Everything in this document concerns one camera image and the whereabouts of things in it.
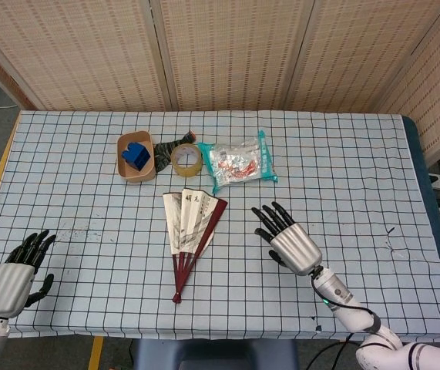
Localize teal clear snack bag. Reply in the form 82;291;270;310
196;129;279;195

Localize dark camouflage cloth pouch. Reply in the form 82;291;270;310
153;130;197;173

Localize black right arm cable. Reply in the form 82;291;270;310
311;269;381;335

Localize clear packing tape roll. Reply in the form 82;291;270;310
170;144;203;178

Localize blue block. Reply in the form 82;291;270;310
121;141;152;170

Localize grey blue chair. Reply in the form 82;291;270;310
133;338;300;370

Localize white black grid tablecloth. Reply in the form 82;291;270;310
0;110;440;344

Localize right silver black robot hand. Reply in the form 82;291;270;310
250;201;324;277

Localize bamboo folding screen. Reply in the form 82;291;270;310
0;0;440;167

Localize paper folding fan red ribs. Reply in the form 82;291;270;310
162;187;229;304

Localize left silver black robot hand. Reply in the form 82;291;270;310
0;230;57;319

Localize blue table pad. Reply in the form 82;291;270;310
401;115;440;342

